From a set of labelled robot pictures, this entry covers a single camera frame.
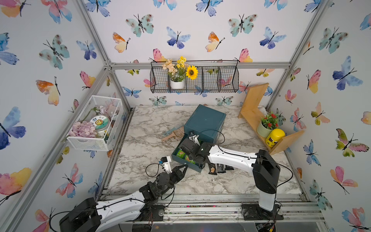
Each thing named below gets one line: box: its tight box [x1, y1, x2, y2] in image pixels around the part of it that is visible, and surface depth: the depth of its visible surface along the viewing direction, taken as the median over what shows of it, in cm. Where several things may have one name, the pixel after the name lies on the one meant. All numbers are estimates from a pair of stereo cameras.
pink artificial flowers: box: [68, 120, 98, 138], surface depth 61 cm
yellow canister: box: [265, 128, 286, 148], surface depth 86 cm
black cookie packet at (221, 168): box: [216, 163, 227, 174], surface depth 88 cm
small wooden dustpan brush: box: [161, 125, 185, 142], surface depth 106 cm
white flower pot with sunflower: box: [161, 56, 199, 90], surface depth 86 cm
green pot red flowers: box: [256, 113, 279, 138], surface depth 88 cm
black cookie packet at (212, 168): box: [208, 162, 218, 175], surface depth 88 cm
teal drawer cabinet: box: [183, 103, 227, 144], surface depth 87 cm
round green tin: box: [89, 115, 111, 131], surface depth 67 cm
